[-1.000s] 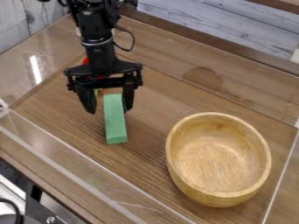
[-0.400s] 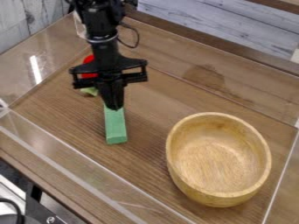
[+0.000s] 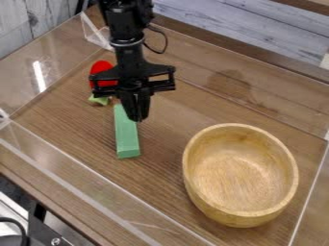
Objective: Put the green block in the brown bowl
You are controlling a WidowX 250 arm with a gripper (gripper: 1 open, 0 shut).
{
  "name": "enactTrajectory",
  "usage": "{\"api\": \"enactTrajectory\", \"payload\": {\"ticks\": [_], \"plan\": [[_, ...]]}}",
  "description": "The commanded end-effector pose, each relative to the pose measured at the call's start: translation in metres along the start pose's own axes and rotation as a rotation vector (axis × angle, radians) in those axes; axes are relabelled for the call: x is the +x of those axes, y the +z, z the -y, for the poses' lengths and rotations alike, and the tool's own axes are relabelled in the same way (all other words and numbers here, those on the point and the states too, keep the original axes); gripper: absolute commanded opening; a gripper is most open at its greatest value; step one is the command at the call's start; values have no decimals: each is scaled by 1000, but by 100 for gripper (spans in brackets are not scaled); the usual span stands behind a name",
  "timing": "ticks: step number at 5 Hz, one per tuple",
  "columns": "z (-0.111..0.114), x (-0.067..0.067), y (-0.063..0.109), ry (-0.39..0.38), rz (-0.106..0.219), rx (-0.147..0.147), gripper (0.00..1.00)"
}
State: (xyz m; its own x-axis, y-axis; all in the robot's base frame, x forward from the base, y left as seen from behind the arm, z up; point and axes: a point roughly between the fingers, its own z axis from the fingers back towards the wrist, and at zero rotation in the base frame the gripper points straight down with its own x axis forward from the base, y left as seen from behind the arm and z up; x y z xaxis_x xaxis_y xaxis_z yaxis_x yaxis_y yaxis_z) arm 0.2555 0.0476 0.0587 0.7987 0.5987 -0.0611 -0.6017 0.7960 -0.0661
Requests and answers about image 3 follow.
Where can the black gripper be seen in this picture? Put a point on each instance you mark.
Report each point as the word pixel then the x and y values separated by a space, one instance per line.
pixel 133 74

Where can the green rectangular block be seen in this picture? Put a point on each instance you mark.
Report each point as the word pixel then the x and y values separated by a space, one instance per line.
pixel 127 135

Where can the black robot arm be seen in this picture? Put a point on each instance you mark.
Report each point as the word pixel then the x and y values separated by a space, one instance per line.
pixel 128 17

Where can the brown wooden bowl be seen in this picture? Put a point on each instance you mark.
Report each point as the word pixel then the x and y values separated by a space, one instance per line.
pixel 240 174

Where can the red plush strawberry toy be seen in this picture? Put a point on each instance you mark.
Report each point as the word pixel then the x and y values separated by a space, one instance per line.
pixel 100 67

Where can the clear acrylic corner bracket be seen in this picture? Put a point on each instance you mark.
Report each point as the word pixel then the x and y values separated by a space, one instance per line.
pixel 94 35

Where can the clear acrylic tray wall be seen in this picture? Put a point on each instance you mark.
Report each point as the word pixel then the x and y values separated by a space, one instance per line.
pixel 104 211

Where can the black table clamp bracket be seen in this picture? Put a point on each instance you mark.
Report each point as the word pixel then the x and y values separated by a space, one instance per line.
pixel 42 235

